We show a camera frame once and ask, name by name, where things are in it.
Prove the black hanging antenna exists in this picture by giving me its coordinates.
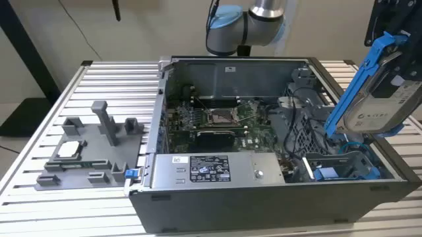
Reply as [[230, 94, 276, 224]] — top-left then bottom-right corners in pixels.
[[111, 0, 121, 22]]

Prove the pale blue disk wire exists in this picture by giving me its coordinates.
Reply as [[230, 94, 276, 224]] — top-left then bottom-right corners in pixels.
[[338, 140, 367, 163]]

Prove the thin black wall cable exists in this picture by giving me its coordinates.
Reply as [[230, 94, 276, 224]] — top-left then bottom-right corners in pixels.
[[57, 0, 103, 61]]

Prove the green RAM stick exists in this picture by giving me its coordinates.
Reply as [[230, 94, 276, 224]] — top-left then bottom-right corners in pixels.
[[48, 160, 100, 170]]

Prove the silver power supply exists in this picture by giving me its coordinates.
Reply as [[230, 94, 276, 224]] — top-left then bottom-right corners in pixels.
[[149, 152, 286, 187]]

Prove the grey disk bay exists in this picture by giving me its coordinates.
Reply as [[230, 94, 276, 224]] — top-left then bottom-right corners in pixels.
[[302, 148, 384, 183]]

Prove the black disk wire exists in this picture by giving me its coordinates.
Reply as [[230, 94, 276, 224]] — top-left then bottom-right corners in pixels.
[[283, 86, 330, 160]]

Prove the locking lever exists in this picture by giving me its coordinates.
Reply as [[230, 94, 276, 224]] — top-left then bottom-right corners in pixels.
[[194, 95, 212, 112]]

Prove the black monitor stand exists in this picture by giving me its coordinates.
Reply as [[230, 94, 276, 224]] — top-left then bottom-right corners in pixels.
[[0, 0, 61, 137]]

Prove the hard disk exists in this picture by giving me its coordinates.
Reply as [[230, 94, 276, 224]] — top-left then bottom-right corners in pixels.
[[323, 31, 422, 139]]

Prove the black graphics card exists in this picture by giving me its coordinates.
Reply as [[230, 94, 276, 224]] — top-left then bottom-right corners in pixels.
[[195, 130, 236, 152]]

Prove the silver CPU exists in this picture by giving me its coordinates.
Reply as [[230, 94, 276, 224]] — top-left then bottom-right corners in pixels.
[[56, 142, 81, 158]]

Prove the dark grey PC case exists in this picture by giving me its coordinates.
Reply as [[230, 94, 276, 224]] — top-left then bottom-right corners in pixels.
[[123, 55, 422, 234]]

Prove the grey perforated drive cage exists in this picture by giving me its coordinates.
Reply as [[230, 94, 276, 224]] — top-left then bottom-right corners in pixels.
[[268, 95, 334, 158]]

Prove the green motherboard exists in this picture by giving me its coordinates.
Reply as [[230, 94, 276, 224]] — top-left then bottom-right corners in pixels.
[[163, 97, 287, 154]]

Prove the grey parts rack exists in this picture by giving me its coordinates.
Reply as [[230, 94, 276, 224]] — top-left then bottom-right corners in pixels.
[[35, 100, 145, 192]]

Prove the CPU socket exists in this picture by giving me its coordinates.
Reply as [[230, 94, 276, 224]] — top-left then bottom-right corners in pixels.
[[204, 108, 239, 126]]

